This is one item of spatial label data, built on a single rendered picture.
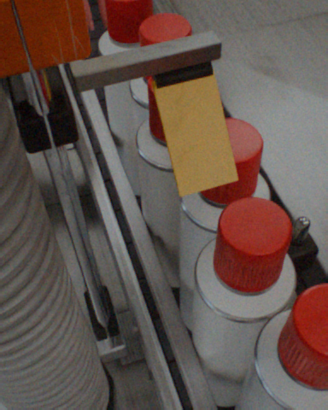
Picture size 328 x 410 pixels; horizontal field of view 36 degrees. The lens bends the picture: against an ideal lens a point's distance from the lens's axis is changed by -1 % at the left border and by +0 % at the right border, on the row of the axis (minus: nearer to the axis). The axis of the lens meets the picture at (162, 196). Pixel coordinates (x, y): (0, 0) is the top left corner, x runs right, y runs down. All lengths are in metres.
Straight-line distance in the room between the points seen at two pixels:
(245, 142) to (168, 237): 0.13
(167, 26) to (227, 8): 0.49
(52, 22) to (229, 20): 0.64
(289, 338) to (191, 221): 0.10
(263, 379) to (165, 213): 0.14
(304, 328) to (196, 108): 0.11
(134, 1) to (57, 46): 0.19
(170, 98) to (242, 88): 0.37
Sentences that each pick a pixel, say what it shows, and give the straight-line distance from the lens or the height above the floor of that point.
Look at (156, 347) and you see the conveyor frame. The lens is 0.42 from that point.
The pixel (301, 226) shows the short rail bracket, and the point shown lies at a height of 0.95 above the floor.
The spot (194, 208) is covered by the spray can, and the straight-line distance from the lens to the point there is 0.28.
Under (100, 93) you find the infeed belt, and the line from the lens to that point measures 0.60.
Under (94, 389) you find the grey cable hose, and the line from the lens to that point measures 0.16.
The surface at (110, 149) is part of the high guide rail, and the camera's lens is 0.42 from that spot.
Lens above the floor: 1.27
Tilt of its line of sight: 53 degrees down
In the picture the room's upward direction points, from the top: 3 degrees counter-clockwise
